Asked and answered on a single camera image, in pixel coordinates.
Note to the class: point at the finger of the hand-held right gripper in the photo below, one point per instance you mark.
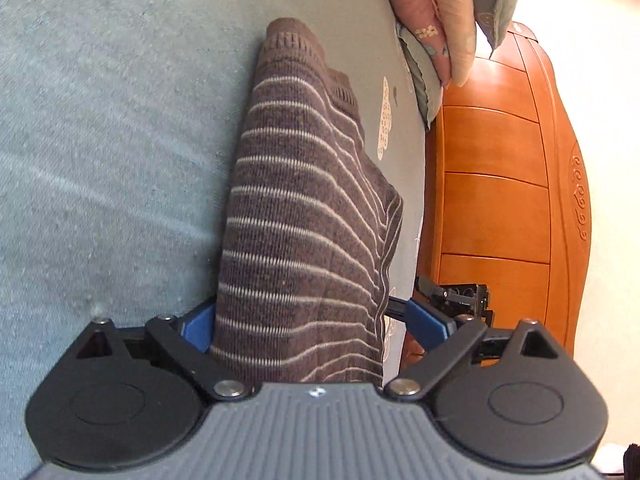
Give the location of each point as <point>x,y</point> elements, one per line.
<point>431,292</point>
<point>397,306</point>

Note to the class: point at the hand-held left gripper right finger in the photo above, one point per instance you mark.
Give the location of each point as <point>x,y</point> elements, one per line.
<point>425,322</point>

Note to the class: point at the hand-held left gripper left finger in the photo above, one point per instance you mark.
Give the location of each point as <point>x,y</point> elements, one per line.
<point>200,327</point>

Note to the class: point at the grey striped knit sweater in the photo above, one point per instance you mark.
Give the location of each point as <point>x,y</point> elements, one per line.
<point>300,220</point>

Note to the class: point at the wooden headboard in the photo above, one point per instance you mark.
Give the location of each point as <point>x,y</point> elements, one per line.
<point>490,185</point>

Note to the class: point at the grey-green pillow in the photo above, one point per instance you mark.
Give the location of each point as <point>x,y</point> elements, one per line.
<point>422,85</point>

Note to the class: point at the teal printed bed sheet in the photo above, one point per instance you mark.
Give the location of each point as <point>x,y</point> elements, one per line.
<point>100,135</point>

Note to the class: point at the pink floral quilt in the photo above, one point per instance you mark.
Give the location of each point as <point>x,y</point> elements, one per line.
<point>435,10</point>

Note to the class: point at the blue pillow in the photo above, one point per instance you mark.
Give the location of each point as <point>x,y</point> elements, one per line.
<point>500,0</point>

